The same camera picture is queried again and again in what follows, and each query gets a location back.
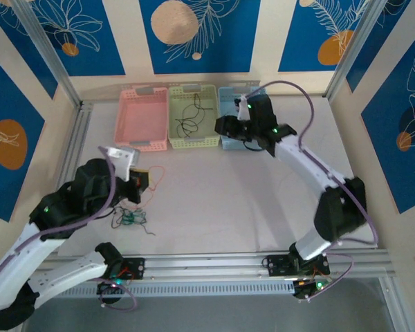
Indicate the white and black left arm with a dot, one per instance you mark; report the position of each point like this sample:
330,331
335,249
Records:
20,256

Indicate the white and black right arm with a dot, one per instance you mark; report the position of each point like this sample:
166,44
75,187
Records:
311,173

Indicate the light blue perforated plastic basket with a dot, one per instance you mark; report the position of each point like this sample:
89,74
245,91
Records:
228,95

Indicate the pink perforated plastic basket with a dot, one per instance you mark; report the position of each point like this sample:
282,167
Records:
141,117

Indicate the light green perforated plastic basket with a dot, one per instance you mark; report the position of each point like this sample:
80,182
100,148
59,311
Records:
207,138

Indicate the perforated metal strip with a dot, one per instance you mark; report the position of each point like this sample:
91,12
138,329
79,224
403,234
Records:
180,84

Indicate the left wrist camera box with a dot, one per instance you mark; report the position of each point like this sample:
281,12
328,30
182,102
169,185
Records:
124,159

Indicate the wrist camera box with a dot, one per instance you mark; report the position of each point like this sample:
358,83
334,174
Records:
242,109
124,159

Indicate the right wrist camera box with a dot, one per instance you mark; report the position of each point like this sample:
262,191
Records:
242,109

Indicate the aluminium table side rail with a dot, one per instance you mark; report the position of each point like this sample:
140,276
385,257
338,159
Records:
76,138

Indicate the blue floral wall panel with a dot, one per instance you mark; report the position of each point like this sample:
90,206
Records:
20,38
394,27
297,34
228,52
20,103
384,155
90,52

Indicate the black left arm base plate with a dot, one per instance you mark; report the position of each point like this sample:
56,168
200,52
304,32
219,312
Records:
136,268

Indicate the long aluminium base rail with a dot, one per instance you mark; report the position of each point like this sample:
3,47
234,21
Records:
211,264

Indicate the aluminium frame post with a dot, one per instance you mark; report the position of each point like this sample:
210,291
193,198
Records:
50,52
354,45

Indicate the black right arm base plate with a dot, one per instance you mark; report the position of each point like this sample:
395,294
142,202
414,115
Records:
276,266

